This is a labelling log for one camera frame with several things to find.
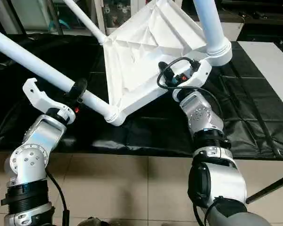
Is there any white plastic table leg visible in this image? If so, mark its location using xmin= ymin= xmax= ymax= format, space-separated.
xmin=0 ymin=25 xmax=120 ymax=126
xmin=192 ymin=0 xmax=233 ymax=67
xmin=63 ymin=0 xmax=108 ymax=46

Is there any blue metal stand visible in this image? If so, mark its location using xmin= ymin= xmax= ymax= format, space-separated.
xmin=56 ymin=18 xmax=72 ymax=32

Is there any white plastic table top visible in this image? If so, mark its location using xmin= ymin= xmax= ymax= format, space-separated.
xmin=101 ymin=0 xmax=214 ymax=127

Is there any white glass-door cabinet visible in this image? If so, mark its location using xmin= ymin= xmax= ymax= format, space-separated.
xmin=92 ymin=0 xmax=148 ymax=36

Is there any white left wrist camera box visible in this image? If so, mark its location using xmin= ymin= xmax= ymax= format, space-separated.
xmin=22 ymin=77 xmax=77 ymax=126

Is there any white drawer unit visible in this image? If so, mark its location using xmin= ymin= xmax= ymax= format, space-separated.
xmin=221 ymin=21 xmax=247 ymax=43

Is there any black work mat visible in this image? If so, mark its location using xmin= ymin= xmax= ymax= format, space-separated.
xmin=0 ymin=32 xmax=283 ymax=159

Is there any white flat panel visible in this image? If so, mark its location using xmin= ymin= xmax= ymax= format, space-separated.
xmin=238 ymin=41 xmax=283 ymax=116

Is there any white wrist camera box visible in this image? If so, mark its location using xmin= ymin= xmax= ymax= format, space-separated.
xmin=22 ymin=77 xmax=77 ymax=126
xmin=172 ymin=58 xmax=213 ymax=91

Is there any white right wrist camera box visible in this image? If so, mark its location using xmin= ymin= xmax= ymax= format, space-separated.
xmin=172 ymin=58 xmax=213 ymax=91

